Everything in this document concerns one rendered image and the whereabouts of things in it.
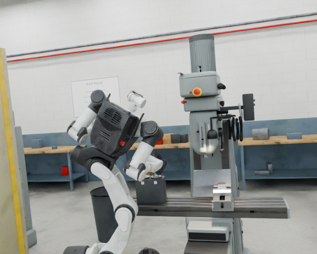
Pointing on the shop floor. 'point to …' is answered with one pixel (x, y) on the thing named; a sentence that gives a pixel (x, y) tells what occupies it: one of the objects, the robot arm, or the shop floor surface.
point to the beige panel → (3, 165)
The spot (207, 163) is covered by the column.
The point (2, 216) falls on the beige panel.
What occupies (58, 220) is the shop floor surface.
